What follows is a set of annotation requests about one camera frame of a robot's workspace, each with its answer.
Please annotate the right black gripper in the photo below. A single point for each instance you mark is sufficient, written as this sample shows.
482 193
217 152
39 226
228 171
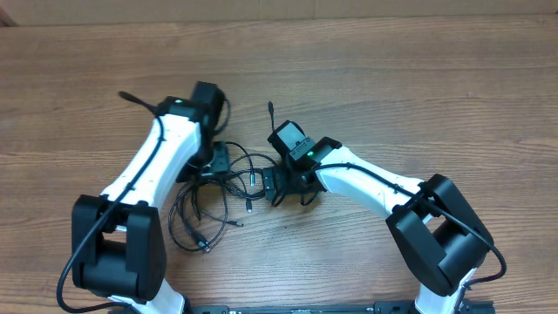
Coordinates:
268 185

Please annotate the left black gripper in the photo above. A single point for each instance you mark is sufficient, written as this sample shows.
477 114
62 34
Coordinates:
222 167

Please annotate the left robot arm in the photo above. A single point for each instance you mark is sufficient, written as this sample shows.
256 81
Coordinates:
118 249

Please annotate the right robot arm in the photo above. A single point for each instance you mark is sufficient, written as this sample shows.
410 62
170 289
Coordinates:
437 232

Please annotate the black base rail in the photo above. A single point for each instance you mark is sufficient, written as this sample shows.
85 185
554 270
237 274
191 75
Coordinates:
379 307

